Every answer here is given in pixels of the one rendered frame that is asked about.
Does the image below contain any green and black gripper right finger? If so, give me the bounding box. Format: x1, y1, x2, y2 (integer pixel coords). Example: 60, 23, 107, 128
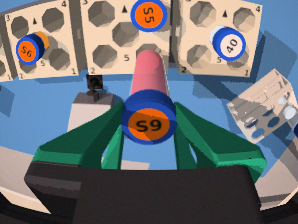
173, 102, 267, 184

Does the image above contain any blue-capped graduated tube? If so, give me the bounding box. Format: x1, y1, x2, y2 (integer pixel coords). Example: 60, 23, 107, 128
210, 25, 246, 61

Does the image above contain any blue table mat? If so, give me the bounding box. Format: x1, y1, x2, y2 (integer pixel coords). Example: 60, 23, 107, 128
0, 0, 298, 178

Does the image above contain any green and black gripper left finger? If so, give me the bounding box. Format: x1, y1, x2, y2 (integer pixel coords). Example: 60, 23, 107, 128
31, 102, 124, 169

